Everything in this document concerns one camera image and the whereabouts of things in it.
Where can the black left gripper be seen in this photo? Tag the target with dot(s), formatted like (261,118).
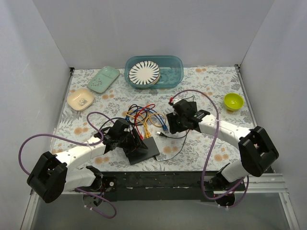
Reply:
(131,143)

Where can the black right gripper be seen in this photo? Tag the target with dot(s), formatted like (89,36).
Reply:
(174,122)

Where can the black network switch box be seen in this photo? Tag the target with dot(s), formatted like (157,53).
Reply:
(139,154)

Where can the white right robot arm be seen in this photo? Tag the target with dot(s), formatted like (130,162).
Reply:
(257,151)

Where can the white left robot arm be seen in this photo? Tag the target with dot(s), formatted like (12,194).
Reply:
(56,173)

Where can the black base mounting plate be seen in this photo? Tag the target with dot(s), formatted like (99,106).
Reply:
(151,185)

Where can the lime green bowl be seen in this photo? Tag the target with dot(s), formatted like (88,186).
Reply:
(233,101)

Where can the teal plastic basin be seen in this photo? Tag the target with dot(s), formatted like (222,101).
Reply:
(171,68)

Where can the floral table mat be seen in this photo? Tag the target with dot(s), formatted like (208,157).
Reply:
(207,86)

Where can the blue striped white plate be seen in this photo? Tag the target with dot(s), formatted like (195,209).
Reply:
(144,73)

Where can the green rectangular ceramic dish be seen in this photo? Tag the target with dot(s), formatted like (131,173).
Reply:
(103,79)

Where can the beige square panda dish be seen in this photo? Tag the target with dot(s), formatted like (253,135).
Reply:
(80,99)

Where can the aluminium frame rail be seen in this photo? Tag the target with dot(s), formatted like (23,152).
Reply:
(267,181)

